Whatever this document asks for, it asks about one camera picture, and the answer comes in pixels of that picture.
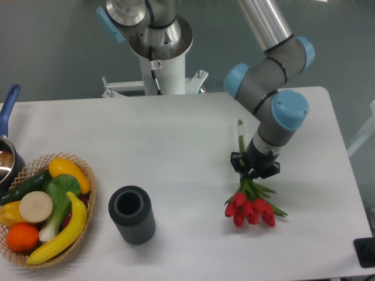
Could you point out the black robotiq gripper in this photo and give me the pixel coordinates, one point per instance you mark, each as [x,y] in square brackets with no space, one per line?
[263,165]

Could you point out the red tulip flower bouquet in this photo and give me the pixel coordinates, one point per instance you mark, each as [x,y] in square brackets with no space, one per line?
[251,201]

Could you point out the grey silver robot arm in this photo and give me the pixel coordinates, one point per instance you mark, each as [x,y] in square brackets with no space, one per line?
[161,38]

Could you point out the dark grey ribbed vase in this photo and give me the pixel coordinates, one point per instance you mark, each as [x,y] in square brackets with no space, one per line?
[130,209]

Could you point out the black device at table edge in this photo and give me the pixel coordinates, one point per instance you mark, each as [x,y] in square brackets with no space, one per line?
[364,248]

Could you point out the red plastic fruit in basket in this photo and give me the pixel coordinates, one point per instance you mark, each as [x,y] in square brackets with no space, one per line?
[84,199]

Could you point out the yellow plastic lemon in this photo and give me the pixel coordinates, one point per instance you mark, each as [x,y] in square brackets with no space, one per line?
[61,165]

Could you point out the green bok choy toy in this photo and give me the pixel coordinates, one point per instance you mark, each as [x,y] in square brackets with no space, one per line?
[57,189]

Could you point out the woven wicker fruit basket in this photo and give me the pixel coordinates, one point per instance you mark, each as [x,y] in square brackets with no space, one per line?
[33,168]

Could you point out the yellow plastic banana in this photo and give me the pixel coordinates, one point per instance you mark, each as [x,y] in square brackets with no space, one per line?
[64,239]

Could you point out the green plastic cucumber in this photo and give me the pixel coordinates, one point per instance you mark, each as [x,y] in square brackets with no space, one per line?
[34,183]

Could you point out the beige round disc toy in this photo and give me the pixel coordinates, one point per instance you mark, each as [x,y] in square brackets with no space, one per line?
[36,207]

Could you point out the orange plastic orange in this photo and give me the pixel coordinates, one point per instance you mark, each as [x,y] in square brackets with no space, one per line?
[22,237]

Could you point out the yellow plastic bell pepper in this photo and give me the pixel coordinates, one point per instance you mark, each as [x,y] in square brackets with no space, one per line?
[10,214]

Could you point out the white frame at right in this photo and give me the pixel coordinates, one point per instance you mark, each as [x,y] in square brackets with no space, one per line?
[362,135]

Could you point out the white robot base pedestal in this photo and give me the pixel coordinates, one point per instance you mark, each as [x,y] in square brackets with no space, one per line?
[159,77]

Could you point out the blue handled saucepan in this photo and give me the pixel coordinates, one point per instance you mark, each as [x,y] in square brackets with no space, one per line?
[11,162]

